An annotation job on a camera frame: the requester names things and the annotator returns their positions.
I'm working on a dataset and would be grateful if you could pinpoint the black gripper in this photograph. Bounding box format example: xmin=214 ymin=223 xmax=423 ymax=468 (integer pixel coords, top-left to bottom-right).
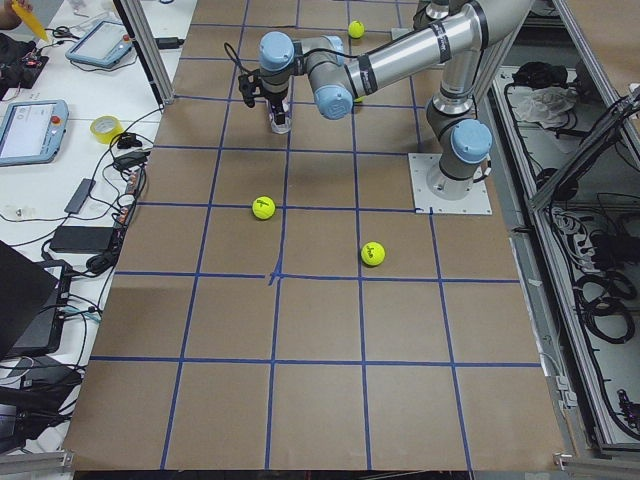
xmin=266 ymin=92 xmax=289 ymax=126

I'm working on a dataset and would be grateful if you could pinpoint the clear tennis ball can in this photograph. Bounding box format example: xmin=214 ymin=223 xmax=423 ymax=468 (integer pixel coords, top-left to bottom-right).
xmin=268 ymin=100 xmax=291 ymax=134

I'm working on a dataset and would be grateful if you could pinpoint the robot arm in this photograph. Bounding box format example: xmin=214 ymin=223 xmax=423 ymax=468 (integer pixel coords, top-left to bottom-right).
xmin=239 ymin=1 xmax=531 ymax=200

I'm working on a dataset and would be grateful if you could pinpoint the tennis ball upper left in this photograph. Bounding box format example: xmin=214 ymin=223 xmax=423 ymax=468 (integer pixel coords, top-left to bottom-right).
xmin=252 ymin=196 xmax=276 ymax=220

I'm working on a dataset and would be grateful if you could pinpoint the tennis ball lower right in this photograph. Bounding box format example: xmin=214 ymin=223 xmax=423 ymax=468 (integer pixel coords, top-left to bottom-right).
xmin=348 ymin=20 xmax=366 ymax=39

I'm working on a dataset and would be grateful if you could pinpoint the tennis ball lower left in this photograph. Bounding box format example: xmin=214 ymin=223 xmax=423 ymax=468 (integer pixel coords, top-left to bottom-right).
xmin=360 ymin=241 xmax=386 ymax=267

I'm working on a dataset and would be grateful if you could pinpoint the small black power brick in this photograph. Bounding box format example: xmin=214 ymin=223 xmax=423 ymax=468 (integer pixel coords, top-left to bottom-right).
xmin=155 ymin=36 xmax=184 ymax=50

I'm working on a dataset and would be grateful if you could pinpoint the yellow tape roll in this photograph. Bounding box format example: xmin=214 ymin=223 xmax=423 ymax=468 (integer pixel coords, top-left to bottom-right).
xmin=90 ymin=115 xmax=124 ymax=145

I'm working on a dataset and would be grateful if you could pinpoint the teach pendant far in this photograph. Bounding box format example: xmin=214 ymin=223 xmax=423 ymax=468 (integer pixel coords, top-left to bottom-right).
xmin=65 ymin=20 xmax=133 ymax=69

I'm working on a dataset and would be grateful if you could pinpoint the teach pendant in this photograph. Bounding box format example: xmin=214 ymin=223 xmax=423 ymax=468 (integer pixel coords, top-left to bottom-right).
xmin=1 ymin=100 xmax=69 ymax=167
xmin=65 ymin=20 xmax=133 ymax=69

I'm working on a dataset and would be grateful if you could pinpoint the grey usb hub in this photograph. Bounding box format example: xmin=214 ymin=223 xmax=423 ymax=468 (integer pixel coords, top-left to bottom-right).
xmin=64 ymin=178 xmax=95 ymax=214

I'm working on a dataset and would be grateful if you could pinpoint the black power adapter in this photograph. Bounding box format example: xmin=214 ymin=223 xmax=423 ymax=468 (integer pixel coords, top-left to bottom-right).
xmin=50 ymin=226 xmax=114 ymax=253

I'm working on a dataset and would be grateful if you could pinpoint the teach pendant near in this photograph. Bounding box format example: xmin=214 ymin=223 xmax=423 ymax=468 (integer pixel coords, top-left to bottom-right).
xmin=1 ymin=100 xmax=69 ymax=167

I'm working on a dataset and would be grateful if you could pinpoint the black laptop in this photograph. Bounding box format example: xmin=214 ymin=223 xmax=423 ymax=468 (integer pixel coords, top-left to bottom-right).
xmin=1 ymin=243 xmax=71 ymax=359

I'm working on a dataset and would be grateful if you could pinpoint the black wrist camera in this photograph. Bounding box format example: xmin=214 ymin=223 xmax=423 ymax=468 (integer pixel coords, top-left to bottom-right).
xmin=238 ymin=70 xmax=263 ymax=108

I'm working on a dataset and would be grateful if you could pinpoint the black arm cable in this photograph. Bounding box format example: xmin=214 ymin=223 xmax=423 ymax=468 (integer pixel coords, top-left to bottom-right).
xmin=222 ymin=41 xmax=261 ymax=77

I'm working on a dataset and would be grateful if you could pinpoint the aluminium frame post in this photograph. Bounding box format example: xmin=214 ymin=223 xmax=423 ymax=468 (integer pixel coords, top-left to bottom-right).
xmin=113 ymin=0 xmax=175 ymax=107

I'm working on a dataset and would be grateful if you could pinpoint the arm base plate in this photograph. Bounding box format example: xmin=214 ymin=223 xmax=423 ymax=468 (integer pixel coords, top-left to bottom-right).
xmin=408 ymin=153 xmax=492 ymax=215

